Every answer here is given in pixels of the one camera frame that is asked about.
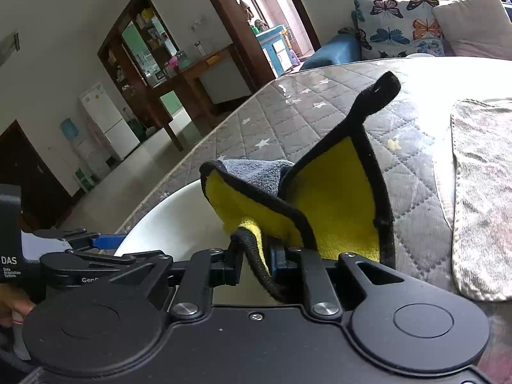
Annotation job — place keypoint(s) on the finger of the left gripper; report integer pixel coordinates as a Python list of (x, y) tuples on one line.
[(108, 241)]

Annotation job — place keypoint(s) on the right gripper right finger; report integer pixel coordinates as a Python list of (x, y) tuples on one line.
[(398, 321)]

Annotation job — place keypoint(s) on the butterfly print cushion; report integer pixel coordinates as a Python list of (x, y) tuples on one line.
[(397, 28)]

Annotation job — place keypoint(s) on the yellow black microfibre cloth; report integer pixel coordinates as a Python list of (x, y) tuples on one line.
[(333, 200)]

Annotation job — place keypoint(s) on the beige towel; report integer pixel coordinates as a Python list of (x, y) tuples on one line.
[(481, 243)]

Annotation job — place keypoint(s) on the dark wooden shelf cabinet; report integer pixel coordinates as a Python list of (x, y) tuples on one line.
[(134, 55)]

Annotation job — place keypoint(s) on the plain pink cushion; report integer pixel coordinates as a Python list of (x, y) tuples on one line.
[(476, 28)]

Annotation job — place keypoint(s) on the white ceramic bowl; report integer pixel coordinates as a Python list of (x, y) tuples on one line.
[(185, 223)]

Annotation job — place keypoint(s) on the dark wooden table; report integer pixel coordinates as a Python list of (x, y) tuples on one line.
[(186, 83)]

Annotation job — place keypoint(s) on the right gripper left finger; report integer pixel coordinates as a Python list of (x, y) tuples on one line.
[(114, 323)]

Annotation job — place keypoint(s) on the grey quilted star mat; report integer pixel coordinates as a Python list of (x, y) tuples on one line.
[(268, 344)]

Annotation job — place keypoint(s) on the person left hand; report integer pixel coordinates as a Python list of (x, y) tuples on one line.
[(12, 300)]

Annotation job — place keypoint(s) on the white refrigerator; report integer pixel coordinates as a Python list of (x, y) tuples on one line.
[(114, 129)]

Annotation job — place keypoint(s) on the blue toy cabinet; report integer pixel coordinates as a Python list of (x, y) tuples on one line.
[(276, 50)]

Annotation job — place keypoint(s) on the blue sofa cushion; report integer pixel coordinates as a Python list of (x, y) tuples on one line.
[(341, 49)]

